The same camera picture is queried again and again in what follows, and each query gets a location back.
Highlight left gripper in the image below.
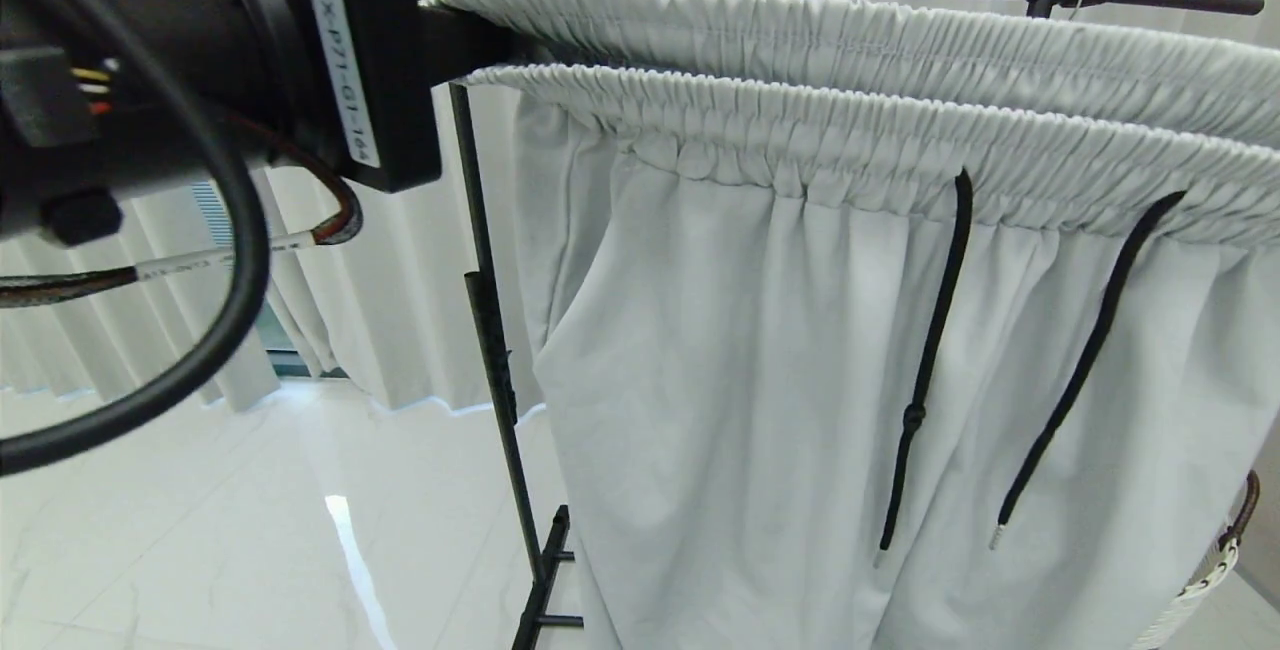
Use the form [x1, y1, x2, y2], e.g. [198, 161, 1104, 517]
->
[0, 0, 443, 246]

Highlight pale grey shorts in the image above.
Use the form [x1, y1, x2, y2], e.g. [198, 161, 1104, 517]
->
[420, 0, 1280, 650]

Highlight white laundry basket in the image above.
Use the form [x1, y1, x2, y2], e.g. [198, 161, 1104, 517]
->
[1135, 470, 1263, 650]

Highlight window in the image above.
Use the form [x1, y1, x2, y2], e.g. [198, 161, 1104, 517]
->
[190, 180, 346, 379]

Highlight white curtain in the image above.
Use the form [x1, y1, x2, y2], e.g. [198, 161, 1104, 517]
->
[265, 0, 1280, 411]
[0, 180, 281, 411]

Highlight black cable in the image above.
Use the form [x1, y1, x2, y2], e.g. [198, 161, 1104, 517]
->
[0, 0, 271, 476]

